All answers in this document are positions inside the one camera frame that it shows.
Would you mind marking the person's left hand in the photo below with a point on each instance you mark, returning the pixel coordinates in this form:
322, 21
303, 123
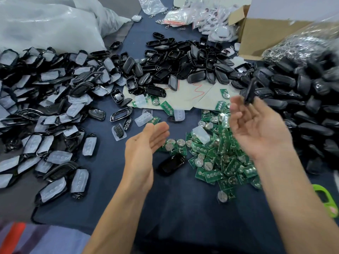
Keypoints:
140, 158

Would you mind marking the person's right hand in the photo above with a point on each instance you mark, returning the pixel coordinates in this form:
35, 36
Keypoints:
262, 129

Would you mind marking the lone glossy black shell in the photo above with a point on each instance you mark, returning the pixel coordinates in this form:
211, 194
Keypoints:
171, 164

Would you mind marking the pile of green circuit boards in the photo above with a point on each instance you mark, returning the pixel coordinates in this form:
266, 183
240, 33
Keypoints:
222, 161

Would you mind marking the pile of assembled black fobs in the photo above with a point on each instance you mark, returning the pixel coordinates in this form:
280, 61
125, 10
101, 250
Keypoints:
307, 103

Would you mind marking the pile of black shell halves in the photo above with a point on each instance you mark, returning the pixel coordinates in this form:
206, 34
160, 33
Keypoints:
185, 63

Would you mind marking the pile of shells with pads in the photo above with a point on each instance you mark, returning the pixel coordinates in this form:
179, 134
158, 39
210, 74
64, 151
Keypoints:
47, 108

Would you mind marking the person's left forearm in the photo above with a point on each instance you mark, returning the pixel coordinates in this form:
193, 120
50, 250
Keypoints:
116, 222

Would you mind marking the person's right forearm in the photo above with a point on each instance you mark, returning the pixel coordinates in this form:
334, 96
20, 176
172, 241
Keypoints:
302, 203

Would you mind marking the small black button strip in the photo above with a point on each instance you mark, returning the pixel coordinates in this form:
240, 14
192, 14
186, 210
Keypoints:
127, 124

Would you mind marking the clear plastic film piece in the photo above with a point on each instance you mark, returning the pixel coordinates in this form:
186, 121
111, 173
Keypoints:
143, 118
201, 135

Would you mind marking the small clear film piece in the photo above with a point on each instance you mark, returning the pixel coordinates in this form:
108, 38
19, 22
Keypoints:
179, 115

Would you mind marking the clear bag of metal parts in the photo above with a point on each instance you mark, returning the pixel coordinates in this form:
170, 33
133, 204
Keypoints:
302, 47

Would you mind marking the yellow-green object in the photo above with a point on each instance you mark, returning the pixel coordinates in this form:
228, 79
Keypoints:
326, 201

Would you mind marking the large open cardboard box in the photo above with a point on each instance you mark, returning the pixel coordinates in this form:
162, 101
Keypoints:
275, 34

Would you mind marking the heap of clear parts bags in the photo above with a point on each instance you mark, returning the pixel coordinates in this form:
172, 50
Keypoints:
214, 21

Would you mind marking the red blue striped bag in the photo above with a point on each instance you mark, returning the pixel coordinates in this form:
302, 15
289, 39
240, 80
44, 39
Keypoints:
32, 238

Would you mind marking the small white object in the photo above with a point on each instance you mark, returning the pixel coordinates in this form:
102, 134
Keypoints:
136, 18

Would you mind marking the clear bag with red label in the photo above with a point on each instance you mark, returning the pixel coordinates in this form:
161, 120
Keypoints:
177, 17

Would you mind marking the small crumpled clear plastic bag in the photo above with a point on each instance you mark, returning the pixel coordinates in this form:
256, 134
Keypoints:
152, 5

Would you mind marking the large white plastic bag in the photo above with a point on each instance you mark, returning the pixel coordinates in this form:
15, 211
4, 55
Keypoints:
47, 23

